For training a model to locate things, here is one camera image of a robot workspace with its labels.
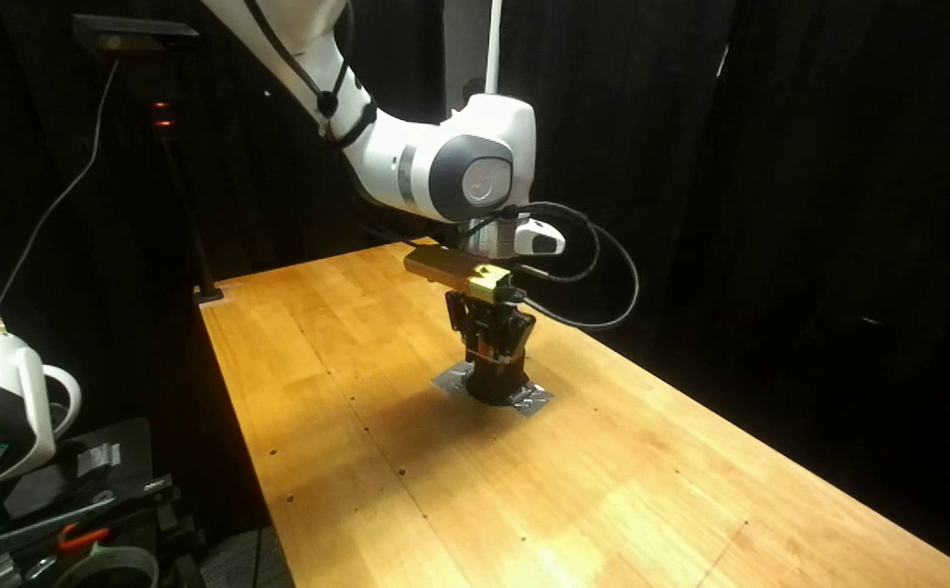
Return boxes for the grey metal bracket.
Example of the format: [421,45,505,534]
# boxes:
[71,436,127,481]

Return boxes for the green plastic gripper attachment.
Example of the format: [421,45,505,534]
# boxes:
[467,264,520,305]

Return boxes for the orange black spring clamp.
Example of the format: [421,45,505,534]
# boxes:
[53,520,114,558]

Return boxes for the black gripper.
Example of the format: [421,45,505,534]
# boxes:
[445,287,539,381]

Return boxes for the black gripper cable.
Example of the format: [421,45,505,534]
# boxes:
[490,198,646,334]

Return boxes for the black jar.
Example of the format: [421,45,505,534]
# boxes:
[460,352,531,407]

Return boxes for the black stand pole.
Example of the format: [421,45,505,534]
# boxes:
[148,51,227,308]

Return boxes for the grey camera cable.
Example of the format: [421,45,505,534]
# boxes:
[0,60,123,321]

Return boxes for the olive tape roll ring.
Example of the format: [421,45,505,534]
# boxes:
[48,543,164,588]

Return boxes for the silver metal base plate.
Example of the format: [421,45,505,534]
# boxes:
[430,363,554,420]

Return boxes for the white vertical pole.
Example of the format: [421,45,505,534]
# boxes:
[480,0,505,105]

